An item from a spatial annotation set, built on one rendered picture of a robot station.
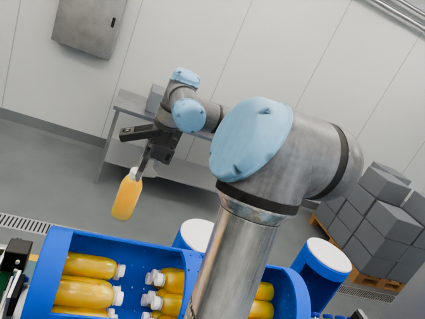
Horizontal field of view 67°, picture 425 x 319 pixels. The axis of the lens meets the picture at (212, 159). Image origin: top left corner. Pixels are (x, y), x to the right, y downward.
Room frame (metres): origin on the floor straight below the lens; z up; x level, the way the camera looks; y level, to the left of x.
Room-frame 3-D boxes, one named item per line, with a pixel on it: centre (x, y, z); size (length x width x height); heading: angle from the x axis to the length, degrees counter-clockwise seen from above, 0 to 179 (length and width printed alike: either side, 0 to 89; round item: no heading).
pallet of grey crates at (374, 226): (4.00, -2.26, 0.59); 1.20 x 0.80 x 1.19; 19
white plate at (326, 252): (1.68, -0.85, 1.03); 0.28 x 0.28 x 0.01
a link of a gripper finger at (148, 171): (0.86, 0.16, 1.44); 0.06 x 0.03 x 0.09; 107
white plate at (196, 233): (1.32, -0.13, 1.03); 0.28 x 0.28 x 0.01
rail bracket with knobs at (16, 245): (0.84, 0.48, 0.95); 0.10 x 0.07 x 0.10; 22
